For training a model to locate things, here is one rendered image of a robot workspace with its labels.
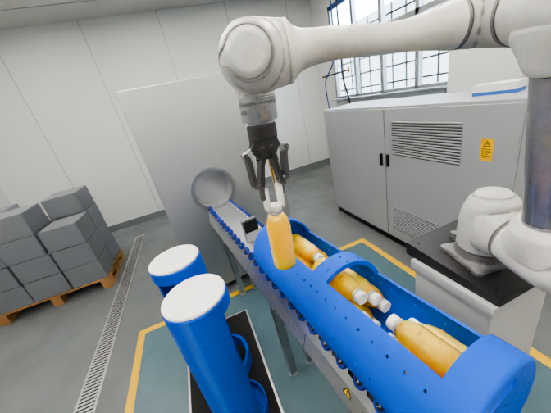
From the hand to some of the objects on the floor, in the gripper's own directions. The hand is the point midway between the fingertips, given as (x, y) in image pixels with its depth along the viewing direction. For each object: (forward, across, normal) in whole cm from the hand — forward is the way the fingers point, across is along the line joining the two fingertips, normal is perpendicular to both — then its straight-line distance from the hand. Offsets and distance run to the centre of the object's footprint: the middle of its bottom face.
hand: (273, 197), depth 71 cm
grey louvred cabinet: (+142, -210, -99) cm, 272 cm away
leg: (+152, -19, -144) cm, 210 cm away
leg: (+149, -15, -46) cm, 157 cm away
